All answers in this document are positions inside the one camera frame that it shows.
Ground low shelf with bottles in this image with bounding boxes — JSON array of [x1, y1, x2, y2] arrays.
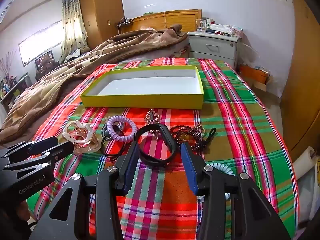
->
[[0, 74, 32, 110]]

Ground black elastic hair tie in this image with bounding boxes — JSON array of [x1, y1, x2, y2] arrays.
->
[[100, 126, 125, 162]]

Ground black cord loop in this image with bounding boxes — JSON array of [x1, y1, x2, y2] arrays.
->
[[200, 127, 217, 140]]

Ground small bottles and packets clutter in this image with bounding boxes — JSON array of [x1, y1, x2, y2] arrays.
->
[[206, 19, 244, 38]]

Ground wooden wardrobe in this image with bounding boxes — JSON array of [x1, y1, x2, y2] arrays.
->
[[79, 0, 125, 49]]

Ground light blue spiral hair tie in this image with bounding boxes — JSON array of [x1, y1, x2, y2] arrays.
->
[[209, 162, 235, 177]]

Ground wooden door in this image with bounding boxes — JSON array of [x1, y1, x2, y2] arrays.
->
[[280, 0, 320, 160]]

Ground small wall shelf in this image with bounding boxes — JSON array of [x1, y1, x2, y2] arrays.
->
[[115, 17, 133, 27]]

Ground orange cardboard box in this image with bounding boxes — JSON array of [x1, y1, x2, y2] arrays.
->
[[240, 65, 270, 84]]

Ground clear pink hair claw clip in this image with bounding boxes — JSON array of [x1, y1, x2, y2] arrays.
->
[[62, 120, 102, 155]]

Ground bright window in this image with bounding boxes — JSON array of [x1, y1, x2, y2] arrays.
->
[[19, 20, 63, 67]]

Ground white paper roll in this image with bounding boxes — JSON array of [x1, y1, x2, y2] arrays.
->
[[292, 146, 315, 180]]

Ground red green plaid cloth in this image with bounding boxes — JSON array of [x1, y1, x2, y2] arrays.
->
[[26, 57, 299, 240]]

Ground dark bead necklace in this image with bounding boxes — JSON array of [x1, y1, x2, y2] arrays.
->
[[170, 124, 208, 153]]

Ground wooden headboard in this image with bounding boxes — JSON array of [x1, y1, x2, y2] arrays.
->
[[125, 9, 202, 34]]

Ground purple spiral hair tie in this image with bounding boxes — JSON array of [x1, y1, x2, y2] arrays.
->
[[105, 115, 139, 143]]

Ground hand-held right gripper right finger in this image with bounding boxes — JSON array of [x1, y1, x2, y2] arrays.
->
[[180, 142, 292, 240]]

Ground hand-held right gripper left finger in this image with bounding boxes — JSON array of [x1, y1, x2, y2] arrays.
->
[[29, 141, 140, 240]]

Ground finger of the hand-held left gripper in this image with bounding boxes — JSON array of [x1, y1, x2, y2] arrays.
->
[[0, 136, 60, 159], [4, 142, 75, 173]]

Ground brown patterned blanket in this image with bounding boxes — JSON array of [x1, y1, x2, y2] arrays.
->
[[0, 24, 189, 145]]

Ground dotted cream curtain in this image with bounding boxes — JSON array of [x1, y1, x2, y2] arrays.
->
[[60, 0, 88, 57]]

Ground yellow-green shallow cardboard box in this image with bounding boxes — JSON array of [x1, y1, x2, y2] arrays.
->
[[80, 65, 204, 110]]

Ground brown teddy bear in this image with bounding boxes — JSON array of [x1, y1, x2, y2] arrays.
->
[[35, 51, 57, 77]]

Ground grey nightstand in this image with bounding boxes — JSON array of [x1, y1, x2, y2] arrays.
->
[[187, 31, 243, 68]]

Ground black wristband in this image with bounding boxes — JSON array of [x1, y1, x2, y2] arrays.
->
[[135, 124, 179, 168]]

